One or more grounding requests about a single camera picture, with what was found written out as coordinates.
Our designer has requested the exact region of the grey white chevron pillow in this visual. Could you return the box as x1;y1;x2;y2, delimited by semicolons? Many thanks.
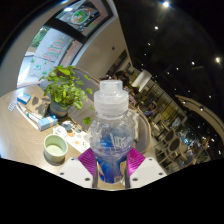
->
128;109;141;138

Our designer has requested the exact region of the clear blue-label drink bottle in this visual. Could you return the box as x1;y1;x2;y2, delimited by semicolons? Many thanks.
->
87;79;136;185

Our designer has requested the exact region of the light green mug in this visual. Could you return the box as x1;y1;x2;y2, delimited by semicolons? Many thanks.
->
43;133;69;164

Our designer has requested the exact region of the green potted plant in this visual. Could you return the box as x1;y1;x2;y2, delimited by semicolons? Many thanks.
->
39;65;95;126

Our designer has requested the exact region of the round food window poster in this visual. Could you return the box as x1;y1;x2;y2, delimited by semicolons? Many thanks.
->
54;3;114;33

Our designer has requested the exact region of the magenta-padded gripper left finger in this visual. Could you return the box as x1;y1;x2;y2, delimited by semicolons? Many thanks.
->
58;147;100;189

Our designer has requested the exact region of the light blue white carton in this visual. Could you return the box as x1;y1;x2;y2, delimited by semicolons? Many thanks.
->
37;115;59;132

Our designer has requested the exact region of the white tube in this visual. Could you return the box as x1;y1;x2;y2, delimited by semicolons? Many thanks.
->
24;110;44;124

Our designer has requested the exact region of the person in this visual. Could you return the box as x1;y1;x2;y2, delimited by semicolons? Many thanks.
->
114;69;134;89
143;101;158;119

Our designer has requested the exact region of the white picture sheet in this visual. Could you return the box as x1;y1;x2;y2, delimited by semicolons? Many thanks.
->
53;120;91;154

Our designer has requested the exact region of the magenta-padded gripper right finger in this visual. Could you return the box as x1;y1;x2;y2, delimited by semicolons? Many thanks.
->
126;146;168;189

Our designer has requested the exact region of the grey curved sofa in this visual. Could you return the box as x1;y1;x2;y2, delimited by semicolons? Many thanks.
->
68;66;153;156

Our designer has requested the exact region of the group of ceiling spotlights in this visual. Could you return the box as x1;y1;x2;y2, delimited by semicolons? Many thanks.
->
146;1;223;101

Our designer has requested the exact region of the pill blister pack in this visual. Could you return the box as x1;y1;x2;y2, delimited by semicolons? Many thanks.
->
7;99;18;112

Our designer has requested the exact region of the small blue box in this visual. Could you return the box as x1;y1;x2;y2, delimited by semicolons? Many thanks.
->
16;92;32;106

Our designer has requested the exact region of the white round pillar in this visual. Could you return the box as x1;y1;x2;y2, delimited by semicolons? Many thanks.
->
131;69;153;93

